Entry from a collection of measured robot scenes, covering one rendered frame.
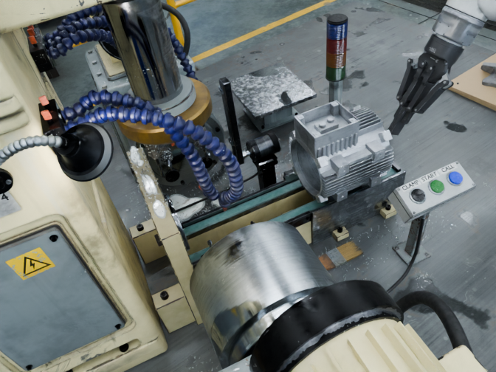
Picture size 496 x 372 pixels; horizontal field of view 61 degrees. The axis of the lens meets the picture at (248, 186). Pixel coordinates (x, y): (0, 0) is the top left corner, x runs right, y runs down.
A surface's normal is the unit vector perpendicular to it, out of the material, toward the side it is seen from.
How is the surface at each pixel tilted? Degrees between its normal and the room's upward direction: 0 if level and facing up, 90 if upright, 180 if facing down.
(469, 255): 0
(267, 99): 0
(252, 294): 17
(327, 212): 90
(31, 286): 90
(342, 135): 90
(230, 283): 28
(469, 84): 2
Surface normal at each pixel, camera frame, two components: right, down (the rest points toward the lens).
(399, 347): -0.84, -0.03
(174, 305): 0.41, 0.61
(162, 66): 0.68, 0.46
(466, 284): -0.12, -0.70
